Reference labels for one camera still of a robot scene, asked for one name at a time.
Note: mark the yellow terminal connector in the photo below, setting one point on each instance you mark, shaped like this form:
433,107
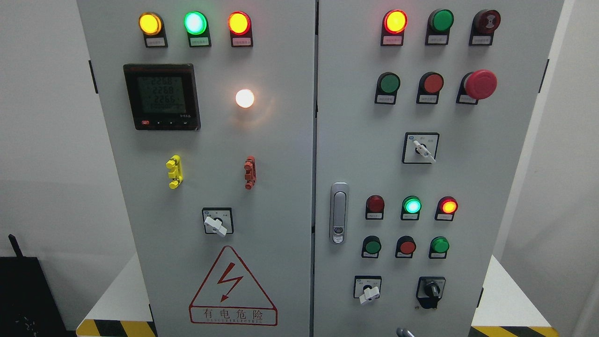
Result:
174,171

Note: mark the red lit indicator lower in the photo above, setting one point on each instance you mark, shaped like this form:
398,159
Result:
446,208

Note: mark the red push button upper row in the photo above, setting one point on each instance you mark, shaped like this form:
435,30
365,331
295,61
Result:
430,85

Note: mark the orange red indicator light top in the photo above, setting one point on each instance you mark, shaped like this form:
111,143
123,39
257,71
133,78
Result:
240,28

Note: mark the green push button upper row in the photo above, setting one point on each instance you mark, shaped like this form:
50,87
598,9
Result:
387,87

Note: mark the white platform yellow black stripes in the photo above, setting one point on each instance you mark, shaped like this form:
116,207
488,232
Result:
504,310

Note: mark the white rotary switch upper right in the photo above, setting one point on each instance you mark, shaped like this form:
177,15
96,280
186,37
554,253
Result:
420,148

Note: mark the red terminal connector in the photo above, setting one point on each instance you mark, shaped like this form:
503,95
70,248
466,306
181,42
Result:
250,172

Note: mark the white rotary switch left door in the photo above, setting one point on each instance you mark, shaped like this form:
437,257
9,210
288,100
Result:
218,220

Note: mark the green indicator light top right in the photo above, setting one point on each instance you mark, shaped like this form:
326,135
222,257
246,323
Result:
439,26

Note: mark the grey left cabinet door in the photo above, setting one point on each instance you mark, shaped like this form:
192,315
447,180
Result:
272,221

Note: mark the green start push button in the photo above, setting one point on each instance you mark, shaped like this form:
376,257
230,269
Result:
371,247

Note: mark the black digital power meter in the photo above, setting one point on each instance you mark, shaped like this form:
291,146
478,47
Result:
163,96

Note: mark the dark red indicator light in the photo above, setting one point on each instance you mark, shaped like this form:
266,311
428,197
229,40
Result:
374,208

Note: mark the black selector knob switch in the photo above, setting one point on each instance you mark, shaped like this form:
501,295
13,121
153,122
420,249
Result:
430,291

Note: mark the white rotary switch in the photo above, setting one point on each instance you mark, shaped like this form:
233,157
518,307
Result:
367,288
420,148

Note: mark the white lit indicator lamp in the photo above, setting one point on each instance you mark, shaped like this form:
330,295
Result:
245,98

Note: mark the red push button lower row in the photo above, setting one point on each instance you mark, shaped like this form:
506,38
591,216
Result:
405,247

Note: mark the white rotary switch lower right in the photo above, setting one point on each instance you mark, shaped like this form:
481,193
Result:
367,288

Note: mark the yellow indicator light top left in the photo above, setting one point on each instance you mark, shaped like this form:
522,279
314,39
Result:
151,24

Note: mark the grey cabinet door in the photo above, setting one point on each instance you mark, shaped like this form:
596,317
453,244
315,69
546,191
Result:
361,143
272,221

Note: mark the green push button lower right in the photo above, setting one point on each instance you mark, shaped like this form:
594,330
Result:
439,247

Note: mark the green lit indicator light top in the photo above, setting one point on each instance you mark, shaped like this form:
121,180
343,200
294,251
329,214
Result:
197,28

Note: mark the green lit indicator lower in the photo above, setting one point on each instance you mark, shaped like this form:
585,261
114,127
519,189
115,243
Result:
411,208

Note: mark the red emergency stop mushroom button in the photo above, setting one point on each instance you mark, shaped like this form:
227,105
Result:
475,86

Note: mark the red push button row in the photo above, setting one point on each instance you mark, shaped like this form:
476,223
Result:
430,85
405,247

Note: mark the grey right cabinet door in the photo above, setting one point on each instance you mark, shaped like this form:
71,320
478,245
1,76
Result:
361,143

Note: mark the red electric hazard warning sticker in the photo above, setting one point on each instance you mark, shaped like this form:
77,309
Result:
230,294

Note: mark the orange lit indicator right door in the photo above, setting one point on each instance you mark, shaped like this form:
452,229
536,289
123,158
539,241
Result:
393,28

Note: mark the dark red buzzer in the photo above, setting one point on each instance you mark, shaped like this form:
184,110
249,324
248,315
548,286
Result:
483,26

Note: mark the black box with antenna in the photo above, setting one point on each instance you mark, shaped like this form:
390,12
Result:
27,306

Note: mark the silver door handle lock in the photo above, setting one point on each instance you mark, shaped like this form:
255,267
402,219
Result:
338,210

